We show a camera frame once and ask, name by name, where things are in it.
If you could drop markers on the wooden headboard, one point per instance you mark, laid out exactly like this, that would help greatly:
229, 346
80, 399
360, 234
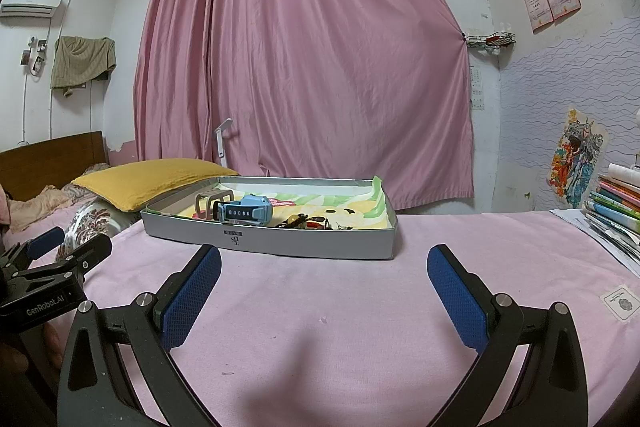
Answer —
50, 162

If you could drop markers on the colourful painted paper lining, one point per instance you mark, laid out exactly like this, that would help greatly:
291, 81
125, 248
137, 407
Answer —
360, 212

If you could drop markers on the white desk lamp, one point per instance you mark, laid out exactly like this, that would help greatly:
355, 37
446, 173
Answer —
221, 147

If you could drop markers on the blue smart watch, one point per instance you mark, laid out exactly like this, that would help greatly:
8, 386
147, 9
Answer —
245, 209

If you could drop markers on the small wall calendar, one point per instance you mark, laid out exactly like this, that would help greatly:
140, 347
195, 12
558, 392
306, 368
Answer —
478, 87

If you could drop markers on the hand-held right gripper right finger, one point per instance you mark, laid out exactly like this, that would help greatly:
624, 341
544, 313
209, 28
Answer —
457, 302

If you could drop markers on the pink table cloth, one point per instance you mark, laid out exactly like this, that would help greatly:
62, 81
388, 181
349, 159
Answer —
325, 307

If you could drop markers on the grey shallow cardboard box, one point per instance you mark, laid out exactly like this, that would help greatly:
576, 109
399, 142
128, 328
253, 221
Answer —
300, 242

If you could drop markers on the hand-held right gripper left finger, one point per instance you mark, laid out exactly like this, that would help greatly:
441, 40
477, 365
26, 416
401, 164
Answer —
192, 297

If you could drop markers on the green hanging towel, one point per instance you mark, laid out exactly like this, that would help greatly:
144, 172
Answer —
82, 57

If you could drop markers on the crumpled pink blanket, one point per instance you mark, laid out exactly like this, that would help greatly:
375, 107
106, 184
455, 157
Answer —
30, 207

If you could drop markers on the person's left hand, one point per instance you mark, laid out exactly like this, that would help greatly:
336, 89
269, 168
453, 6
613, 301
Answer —
47, 342

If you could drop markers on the pink curtain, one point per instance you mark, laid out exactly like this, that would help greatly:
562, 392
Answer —
300, 57

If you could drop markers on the loose white papers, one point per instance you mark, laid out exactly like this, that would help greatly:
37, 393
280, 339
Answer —
590, 227

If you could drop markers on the colourful wall drawing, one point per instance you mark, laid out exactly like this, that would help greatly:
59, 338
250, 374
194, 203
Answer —
575, 157

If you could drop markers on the wall socket with charger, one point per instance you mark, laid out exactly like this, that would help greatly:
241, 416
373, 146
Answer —
34, 57

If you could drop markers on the floral patterned pillow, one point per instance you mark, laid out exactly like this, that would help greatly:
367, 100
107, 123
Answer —
95, 217

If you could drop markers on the white cloth label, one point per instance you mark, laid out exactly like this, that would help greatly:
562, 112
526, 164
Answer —
620, 303

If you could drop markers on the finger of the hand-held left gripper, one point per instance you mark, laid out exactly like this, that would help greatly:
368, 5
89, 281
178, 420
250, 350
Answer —
85, 257
45, 242

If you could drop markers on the yellow pillow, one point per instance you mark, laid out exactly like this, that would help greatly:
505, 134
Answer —
150, 179

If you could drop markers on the white air conditioner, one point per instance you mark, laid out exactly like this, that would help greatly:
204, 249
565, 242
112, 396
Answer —
30, 2

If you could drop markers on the stack of books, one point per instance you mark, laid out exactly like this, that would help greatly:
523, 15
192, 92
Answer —
615, 202

